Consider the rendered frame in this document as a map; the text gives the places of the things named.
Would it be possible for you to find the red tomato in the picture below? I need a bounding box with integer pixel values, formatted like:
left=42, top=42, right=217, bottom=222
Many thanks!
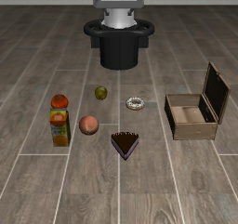
left=50, top=93, right=70, bottom=110

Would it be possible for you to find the green-brown kiwi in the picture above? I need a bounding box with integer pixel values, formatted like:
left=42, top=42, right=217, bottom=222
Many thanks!
left=94, top=86, right=109, bottom=101

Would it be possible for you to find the pink peach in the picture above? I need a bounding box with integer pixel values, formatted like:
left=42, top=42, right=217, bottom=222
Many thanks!
left=78, top=115, right=100, bottom=136

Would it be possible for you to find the white sprinkled donut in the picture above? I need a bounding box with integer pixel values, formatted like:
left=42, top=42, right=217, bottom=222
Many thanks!
left=125, top=96, right=146, bottom=112

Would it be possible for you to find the orange juice carton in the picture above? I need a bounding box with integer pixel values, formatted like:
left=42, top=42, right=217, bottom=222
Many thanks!
left=49, top=108, right=72, bottom=148

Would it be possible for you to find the chocolate cake wedge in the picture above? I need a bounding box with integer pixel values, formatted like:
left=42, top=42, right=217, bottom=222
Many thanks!
left=111, top=131, right=139, bottom=162

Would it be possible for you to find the wooden box lid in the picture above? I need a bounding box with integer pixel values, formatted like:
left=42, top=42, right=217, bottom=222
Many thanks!
left=202, top=61, right=231, bottom=125

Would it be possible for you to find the wooden box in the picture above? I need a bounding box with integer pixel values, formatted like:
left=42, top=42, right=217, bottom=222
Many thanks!
left=164, top=93, right=219, bottom=141

